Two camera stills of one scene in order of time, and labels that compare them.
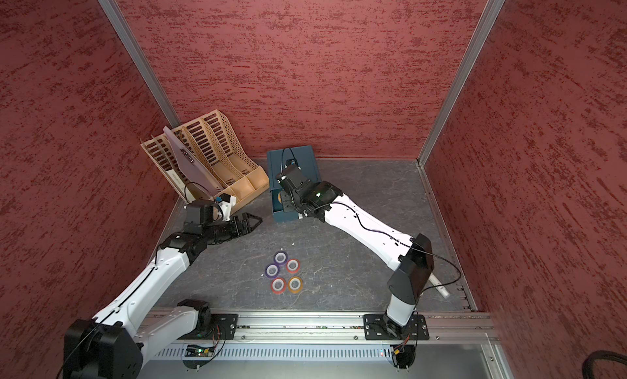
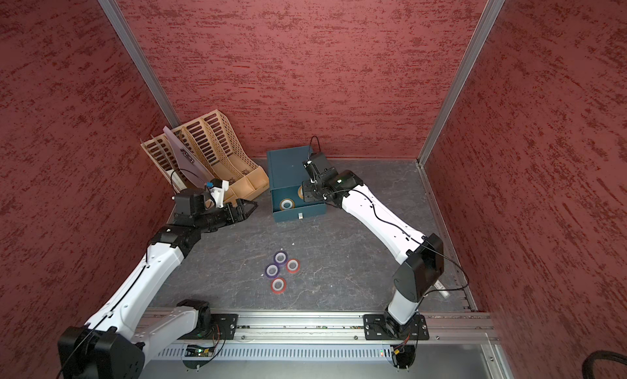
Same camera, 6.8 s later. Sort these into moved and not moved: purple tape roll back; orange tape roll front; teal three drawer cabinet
Moved: orange tape roll front
Not moved: purple tape roll back; teal three drawer cabinet
